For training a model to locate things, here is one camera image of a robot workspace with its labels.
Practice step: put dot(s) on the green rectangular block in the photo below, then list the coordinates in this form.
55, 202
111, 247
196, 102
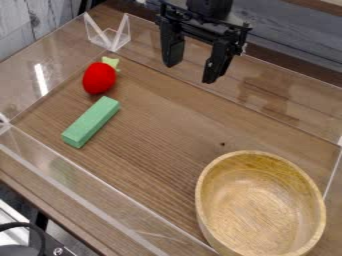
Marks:
90, 122

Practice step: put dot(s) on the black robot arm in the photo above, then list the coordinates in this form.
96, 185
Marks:
207, 21

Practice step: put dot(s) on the black metal bracket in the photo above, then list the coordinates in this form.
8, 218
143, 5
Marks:
55, 248

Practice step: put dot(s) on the wooden oval bowl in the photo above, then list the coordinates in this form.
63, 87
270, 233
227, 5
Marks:
259, 206

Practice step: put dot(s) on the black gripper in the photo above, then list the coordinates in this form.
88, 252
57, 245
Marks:
208, 20

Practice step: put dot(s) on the red plush strawberry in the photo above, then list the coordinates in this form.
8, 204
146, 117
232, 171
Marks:
100, 74

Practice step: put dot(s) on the clear acrylic enclosure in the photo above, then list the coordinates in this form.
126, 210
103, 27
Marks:
122, 191

